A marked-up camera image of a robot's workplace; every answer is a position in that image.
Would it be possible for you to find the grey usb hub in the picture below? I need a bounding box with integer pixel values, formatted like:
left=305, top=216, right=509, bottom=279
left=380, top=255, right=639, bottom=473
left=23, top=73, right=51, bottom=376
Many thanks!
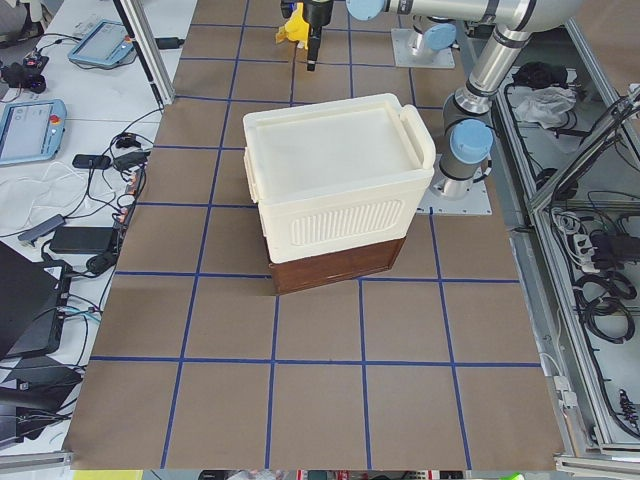
left=18, top=214, right=66, bottom=245

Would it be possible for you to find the black cable coil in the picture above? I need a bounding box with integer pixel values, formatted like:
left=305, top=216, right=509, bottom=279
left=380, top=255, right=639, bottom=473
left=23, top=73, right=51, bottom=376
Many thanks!
left=583, top=294, right=636, bottom=346

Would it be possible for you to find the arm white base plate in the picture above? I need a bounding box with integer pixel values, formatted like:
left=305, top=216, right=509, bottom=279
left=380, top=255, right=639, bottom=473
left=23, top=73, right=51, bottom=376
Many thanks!
left=391, top=24, right=457, bottom=69
left=416, top=154, right=493, bottom=216

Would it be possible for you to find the black power adapter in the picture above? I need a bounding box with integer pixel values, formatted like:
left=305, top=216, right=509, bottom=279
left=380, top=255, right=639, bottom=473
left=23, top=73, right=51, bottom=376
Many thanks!
left=49, top=226, right=114, bottom=254

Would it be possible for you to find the blue teach pendant near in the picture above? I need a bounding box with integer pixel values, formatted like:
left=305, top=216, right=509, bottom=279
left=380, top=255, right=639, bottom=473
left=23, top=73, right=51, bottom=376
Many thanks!
left=1, top=99, right=67, bottom=166

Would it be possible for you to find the dark brown wooden drawer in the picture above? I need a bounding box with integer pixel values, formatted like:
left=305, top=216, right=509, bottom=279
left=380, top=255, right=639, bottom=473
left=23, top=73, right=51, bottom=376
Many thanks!
left=268, top=237, right=406, bottom=295

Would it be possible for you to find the black cloth bundle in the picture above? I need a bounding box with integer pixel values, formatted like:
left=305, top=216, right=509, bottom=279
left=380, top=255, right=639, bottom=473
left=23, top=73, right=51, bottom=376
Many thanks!
left=512, top=62, right=568, bottom=90

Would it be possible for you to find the blue teach pendant far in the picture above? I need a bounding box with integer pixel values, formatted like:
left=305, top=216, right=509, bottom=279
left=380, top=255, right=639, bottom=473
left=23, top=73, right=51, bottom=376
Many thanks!
left=67, top=20, right=134, bottom=69

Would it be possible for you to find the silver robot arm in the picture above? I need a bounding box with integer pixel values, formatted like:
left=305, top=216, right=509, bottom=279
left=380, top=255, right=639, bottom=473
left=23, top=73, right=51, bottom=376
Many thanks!
left=346, top=0, right=581, bottom=201
left=409, top=15, right=457, bottom=56

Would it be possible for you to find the cream plastic storage box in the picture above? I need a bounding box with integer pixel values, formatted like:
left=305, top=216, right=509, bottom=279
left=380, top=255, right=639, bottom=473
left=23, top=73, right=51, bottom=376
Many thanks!
left=243, top=93, right=436, bottom=264

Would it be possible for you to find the aluminium frame post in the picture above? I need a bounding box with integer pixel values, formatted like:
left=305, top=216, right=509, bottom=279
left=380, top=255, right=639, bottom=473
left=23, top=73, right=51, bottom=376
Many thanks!
left=113, top=0, right=175, bottom=109

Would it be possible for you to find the blue teach pendant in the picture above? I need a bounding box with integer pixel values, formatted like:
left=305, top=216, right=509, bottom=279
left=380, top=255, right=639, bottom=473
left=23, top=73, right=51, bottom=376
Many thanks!
left=67, top=20, right=134, bottom=69
left=1, top=99, right=67, bottom=166

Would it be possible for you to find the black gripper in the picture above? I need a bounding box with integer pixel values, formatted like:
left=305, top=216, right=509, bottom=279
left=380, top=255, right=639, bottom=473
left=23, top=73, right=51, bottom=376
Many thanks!
left=280, top=0, right=334, bottom=71

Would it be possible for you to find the black laptop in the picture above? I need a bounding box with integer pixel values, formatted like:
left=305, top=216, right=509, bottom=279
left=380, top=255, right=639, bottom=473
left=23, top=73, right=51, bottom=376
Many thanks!
left=1, top=244, right=71, bottom=359

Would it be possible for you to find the white crumpled cloth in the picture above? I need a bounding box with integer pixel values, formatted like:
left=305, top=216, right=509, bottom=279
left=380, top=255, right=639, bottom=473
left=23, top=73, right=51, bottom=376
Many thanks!
left=514, top=86, right=576, bottom=129

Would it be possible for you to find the yellow plush dinosaur toy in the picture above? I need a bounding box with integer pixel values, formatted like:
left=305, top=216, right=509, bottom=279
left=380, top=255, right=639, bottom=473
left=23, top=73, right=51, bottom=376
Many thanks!
left=275, top=2, right=310, bottom=50

